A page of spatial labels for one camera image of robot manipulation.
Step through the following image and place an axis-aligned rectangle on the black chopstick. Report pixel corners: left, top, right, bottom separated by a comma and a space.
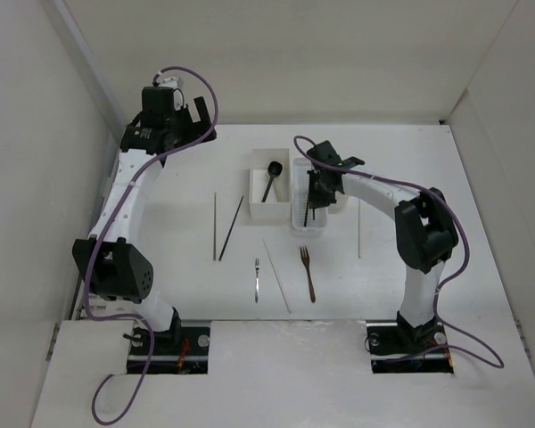
218, 195, 244, 261
302, 204, 309, 227

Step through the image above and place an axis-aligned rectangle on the beige spoon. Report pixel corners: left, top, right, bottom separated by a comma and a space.
273, 178, 284, 202

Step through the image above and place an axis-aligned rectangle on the black spoon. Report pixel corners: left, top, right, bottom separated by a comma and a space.
261, 160, 283, 203

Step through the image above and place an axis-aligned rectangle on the silver chopstick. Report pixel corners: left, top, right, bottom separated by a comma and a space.
357, 200, 362, 259
212, 192, 218, 261

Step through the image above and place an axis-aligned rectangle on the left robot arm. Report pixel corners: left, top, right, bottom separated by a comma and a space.
72, 86, 217, 354

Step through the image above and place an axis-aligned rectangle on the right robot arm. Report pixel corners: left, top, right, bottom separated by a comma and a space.
307, 141, 458, 351

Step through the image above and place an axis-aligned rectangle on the beige paper cup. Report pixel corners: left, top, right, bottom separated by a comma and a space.
328, 192, 350, 214

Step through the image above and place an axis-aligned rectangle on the white perforated tray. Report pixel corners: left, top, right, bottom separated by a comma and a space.
291, 157, 328, 237

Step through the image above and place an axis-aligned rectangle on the white rectangular box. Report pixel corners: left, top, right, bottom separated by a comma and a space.
248, 148, 291, 223

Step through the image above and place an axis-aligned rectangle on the brown wooden fork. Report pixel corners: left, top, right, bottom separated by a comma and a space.
300, 246, 317, 303

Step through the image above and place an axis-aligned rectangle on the small silver fork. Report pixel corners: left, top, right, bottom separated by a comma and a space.
254, 258, 260, 304

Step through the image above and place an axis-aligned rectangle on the white chopstick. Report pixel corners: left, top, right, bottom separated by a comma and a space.
262, 238, 292, 314

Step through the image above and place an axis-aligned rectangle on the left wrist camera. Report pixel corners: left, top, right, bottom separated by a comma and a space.
152, 75, 183, 91

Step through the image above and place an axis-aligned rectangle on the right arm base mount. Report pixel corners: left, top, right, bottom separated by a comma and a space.
365, 320, 454, 375

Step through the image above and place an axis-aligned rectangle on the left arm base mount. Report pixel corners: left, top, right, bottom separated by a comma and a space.
124, 321, 210, 375

